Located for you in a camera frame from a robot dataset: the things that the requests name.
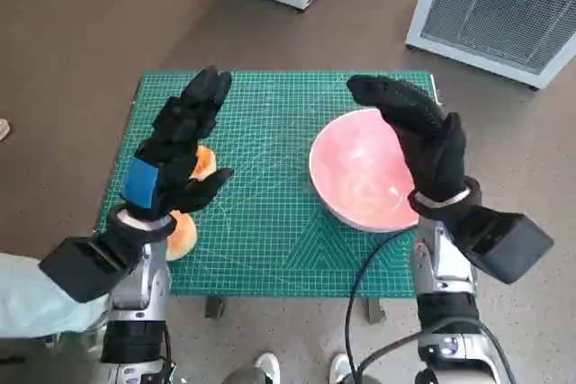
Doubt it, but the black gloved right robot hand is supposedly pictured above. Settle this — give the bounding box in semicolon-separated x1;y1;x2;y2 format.
346;74;469;203

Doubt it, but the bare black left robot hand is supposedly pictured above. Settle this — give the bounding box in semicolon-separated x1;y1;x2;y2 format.
117;66;235;222

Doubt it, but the striped oblong toy bread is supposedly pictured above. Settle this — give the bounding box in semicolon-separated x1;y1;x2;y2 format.
188;145;217;183

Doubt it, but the round toy bread bun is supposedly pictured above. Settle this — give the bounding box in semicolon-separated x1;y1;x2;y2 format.
165;210;199;263

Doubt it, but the pink bowl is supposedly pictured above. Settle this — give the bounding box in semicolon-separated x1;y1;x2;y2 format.
308;107;422;233

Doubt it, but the green cutting mat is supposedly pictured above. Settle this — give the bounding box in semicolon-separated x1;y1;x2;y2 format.
96;69;445;299

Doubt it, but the large white mesh cabinet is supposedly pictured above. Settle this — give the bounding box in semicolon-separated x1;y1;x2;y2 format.
404;0;576;92

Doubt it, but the pale blue cloth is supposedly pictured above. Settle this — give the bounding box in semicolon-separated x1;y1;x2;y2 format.
0;252;109;340

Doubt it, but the white shoe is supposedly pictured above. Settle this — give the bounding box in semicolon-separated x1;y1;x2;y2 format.
254;352;281;384
330;353;355;384

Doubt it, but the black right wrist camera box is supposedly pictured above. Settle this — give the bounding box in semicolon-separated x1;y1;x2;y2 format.
449;203;555;286

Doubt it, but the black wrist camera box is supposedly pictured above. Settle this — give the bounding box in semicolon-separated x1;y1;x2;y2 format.
449;203;555;286
38;235;141;304

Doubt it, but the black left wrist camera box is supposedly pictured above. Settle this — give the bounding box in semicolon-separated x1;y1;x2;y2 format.
38;235;141;304

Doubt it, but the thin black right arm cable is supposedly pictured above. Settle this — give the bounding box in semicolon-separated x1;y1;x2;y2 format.
344;230;422;384

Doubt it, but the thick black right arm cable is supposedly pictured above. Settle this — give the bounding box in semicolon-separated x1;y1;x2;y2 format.
348;317;512;384

